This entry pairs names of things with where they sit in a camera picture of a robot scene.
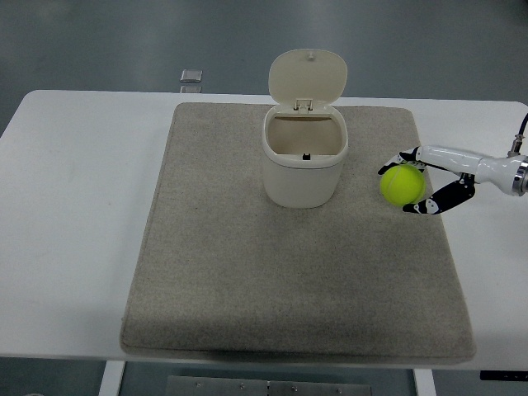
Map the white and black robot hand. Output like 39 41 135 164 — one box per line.
377 145 526 216

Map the yellow-green tennis ball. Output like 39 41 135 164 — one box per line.
379 164 427 207

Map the cream bin with hinged lid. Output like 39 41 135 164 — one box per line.
261 49 349 209

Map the grey felt mat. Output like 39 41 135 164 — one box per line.
119 102 477 358

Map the black table control panel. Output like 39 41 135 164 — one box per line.
479 370 528 381

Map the white table leg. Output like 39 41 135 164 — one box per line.
98 361 127 396
411 368 436 396

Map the grey metal plate with screws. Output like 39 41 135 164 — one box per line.
165 375 374 396

